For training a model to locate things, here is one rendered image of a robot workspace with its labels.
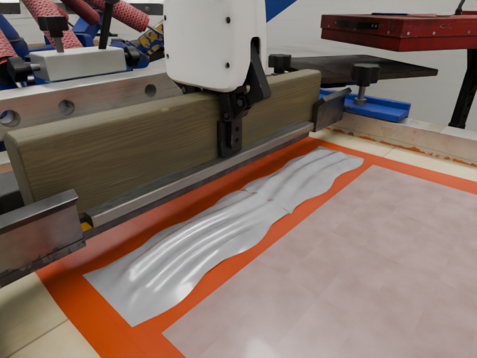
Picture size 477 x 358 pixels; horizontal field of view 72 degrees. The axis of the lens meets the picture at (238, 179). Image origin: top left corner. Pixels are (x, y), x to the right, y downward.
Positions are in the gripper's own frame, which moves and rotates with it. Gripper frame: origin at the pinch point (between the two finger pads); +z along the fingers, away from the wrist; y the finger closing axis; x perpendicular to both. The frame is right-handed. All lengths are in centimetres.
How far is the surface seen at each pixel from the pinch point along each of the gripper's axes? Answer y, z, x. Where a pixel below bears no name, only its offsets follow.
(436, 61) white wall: -24, 15, 200
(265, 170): 1.9, 6.4, 6.6
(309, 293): 16.7, 6.5, -7.3
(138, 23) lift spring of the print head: -59, -8, 29
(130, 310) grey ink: 8.5, 6.4, -17.0
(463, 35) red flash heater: 2, -5, 107
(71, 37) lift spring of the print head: -47.6, -6.6, 6.8
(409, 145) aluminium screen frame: 13.1, 5.6, 25.8
